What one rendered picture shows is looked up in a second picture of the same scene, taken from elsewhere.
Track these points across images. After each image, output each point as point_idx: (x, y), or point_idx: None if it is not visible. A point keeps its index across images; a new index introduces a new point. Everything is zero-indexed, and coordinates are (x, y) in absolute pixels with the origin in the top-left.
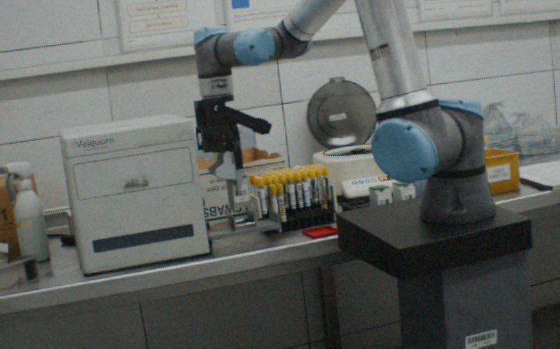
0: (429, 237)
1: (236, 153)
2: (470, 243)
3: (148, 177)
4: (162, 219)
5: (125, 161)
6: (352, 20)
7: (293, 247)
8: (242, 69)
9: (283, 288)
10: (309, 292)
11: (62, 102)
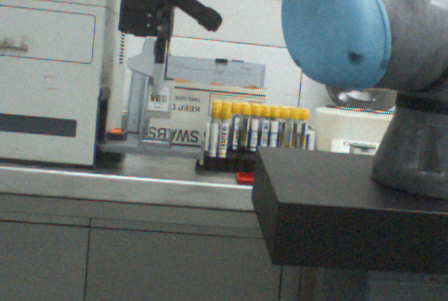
0: (353, 200)
1: (158, 40)
2: (432, 233)
3: (29, 42)
4: (36, 103)
5: (2, 12)
6: None
7: (204, 187)
8: (266, 0)
9: (259, 258)
10: (288, 271)
11: None
